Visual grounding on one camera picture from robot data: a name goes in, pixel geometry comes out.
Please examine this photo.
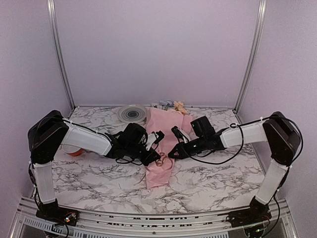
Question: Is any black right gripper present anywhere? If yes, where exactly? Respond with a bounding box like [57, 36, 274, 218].
[167, 135, 207, 160]

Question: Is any beige raffia ribbon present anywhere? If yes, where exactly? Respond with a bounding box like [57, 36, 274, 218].
[134, 152, 174, 189]

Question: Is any pink wrapping paper sheet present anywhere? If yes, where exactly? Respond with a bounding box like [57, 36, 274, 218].
[143, 109, 195, 190]

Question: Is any large pink fake rose stem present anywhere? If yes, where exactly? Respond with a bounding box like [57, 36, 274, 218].
[173, 101, 188, 115]

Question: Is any blue fake flower stem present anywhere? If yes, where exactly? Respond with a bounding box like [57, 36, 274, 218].
[151, 100, 174, 111]

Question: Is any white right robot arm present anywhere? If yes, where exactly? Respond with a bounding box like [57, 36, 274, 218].
[168, 112, 304, 222]

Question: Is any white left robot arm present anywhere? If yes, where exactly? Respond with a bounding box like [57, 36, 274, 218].
[28, 110, 164, 221]

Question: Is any striped grey ceramic plate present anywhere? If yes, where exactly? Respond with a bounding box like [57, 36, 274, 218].
[117, 104, 147, 123]

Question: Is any white bowl with red outside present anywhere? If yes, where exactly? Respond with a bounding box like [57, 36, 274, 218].
[62, 145, 84, 157]

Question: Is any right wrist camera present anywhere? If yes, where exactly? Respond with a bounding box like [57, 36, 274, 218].
[171, 126, 190, 143]

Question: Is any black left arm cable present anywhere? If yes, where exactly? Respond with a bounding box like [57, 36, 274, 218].
[115, 131, 152, 166]

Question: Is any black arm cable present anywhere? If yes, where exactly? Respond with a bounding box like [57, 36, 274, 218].
[188, 116, 304, 166]
[115, 131, 152, 166]

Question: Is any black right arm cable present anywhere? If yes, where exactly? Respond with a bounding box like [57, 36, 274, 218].
[188, 116, 304, 166]

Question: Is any right aluminium frame post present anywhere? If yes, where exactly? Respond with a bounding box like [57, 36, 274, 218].
[234, 0, 267, 114]

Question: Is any aluminium frame post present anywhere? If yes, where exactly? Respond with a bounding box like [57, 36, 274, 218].
[234, 0, 267, 114]
[47, 0, 76, 110]

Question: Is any aluminium front rail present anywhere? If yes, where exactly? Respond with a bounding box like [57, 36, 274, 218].
[8, 197, 298, 238]

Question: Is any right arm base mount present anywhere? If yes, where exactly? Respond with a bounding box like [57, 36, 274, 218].
[226, 196, 272, 228]

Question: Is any left aluminium frame post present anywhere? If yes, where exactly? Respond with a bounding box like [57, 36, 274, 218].
[47, 0, 76, 110]

